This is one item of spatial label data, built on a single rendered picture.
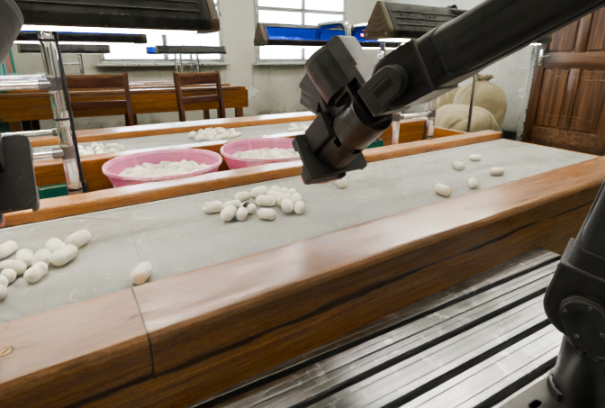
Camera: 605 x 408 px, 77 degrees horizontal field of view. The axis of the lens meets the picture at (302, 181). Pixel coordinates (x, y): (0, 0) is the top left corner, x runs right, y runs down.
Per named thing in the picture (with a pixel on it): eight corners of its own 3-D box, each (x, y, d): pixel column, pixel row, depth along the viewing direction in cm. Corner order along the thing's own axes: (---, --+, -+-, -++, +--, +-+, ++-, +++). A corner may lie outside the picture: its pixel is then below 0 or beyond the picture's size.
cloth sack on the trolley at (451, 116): (504, 149, 349) (511, 106, 337) (449, 158, 314) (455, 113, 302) (454, 138, 395) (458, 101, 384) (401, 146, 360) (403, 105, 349)
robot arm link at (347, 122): (317, 115, 50) (342, 82, 44) (347, 105, 53) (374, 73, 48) (344, 159, 49) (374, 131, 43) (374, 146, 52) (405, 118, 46)
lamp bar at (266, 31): (403, 48, 153) (405, 29, 151) (263, 45, 122) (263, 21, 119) (389, 49, 159) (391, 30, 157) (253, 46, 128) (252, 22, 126)
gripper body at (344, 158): (288, 141, 54) (311, 113, 48) (345, 134, 60) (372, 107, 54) (304, 183, 53) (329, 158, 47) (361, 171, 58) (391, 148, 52)
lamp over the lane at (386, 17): (552, 43, 107) (556, 15, 105) (388, 38, 76) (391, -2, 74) (523, 44, 114) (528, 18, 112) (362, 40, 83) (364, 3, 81)
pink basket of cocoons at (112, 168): (246, 194, 96) (244, 158, 93) (150, 231, 76) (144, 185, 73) (181, 176, 112) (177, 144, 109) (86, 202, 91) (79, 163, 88)
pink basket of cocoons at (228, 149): (337, 185, 104) (338, 150, 101) (246, 204, 90) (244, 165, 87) (288, 163, 125) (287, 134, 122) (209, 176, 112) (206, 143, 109)
